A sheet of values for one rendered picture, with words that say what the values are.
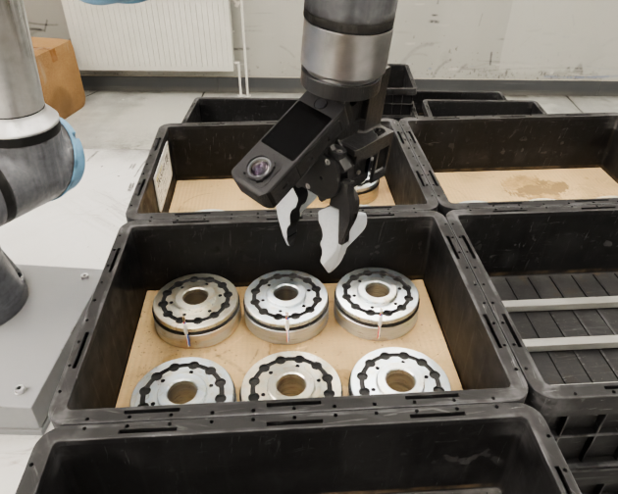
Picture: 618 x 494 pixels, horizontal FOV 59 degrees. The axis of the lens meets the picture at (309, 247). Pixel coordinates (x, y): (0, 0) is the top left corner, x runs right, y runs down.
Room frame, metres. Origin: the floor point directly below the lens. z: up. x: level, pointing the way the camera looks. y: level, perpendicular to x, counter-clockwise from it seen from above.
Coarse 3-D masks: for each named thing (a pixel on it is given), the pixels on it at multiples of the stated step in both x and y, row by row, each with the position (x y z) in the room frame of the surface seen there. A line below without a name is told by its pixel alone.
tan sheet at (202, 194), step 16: (384, 176) 0.87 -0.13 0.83; (176, 192) 0.81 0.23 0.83; (192, 192) 0.81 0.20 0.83; (208, 192) 0.81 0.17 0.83; (224, 192) 0.81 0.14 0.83; (240, 192) 0.81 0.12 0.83; (384, 192) 0.81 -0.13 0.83; (176, 208) 0.76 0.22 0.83; (192, 208) 0.76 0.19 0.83; (208, 208) 0.76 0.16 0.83; (224, 208) 0.76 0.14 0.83; (240, 208) 0.76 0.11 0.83; (256, 208) 0.76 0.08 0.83
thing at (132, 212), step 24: (384, 120) 0.88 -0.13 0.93; (408, 144) 0.78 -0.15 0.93; (144, 168) 0.71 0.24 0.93; (144, 192) 0.64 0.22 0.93; (432, 192) 0.64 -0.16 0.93; (144, 216) 0.58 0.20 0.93; (168, 216) 0.58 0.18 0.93; (192, 216) 0.58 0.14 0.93; (216, 216) 0.58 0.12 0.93; (240, 216) 0.58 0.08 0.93
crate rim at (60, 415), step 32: (128, 224) 0.56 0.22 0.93; (160, 224) 0.56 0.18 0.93; (192, 224) 0.56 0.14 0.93; (224, 224) 0.56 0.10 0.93; (256, 224) 0.56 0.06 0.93; (448, 224) 0.56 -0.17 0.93; (96, 288) 0.44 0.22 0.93; (480, 288) 0.44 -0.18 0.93; (96, 320) 0.39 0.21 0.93; (480, 320) 0.39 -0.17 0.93; (64, 384) 0.31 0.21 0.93; (512, 384) 0.31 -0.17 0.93; (64, 416) 0.28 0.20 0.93; (96, 416) 0.28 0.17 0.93; (128, 416) 0.28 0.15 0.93; (160, 416) 0.28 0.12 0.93; (192, 416) 0.28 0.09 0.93; (224, 416) 0.28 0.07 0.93
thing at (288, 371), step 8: (288, 368) 0.39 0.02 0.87; (296, 368) 0.39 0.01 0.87; (272, 376) 0.37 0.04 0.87; (280, 376) 0.37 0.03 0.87; (288, 376) 0.38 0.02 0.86; (296, 376) 0.38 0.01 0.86; (304, 376) 0.37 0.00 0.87; (312, 376) 0.37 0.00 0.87; (272, 384) 0.36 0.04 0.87; (312, 384) 0.36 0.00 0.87; (272, 392) 0.35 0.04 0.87; (304, 392) 0.35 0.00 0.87; (312, 392) 0.35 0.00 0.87
